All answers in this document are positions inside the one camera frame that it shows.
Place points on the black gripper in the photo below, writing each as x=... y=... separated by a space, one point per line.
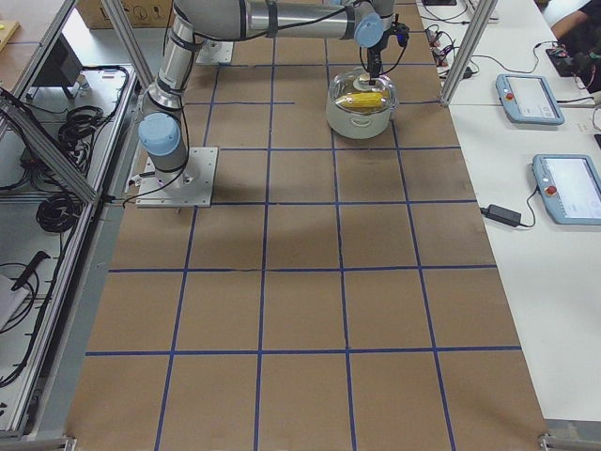
x=376 y=47

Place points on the glass pot lid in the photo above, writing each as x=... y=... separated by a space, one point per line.
x=357 y=80

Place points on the yellow corn cob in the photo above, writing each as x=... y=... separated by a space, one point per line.
x=363 y=102

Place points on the pale green cooking pot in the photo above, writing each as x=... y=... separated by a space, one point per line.
x=354 y=125

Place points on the upper teach pendant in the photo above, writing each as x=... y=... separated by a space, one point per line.
x=528 y=99

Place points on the teach pendant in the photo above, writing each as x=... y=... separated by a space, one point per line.
x=569 y=187
x=528 y=99

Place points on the black power brick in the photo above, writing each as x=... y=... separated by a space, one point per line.
x=502 y=215

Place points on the lower teach pendant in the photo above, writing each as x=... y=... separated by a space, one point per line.
x=569 y=187

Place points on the aluminium frame post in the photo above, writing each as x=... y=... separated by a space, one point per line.
x=473 y=34

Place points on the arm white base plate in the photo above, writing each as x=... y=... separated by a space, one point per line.
x=192 y=188
x=215 y=53

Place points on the aluminium frame rail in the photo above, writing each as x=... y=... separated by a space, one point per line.
x=42 y=144

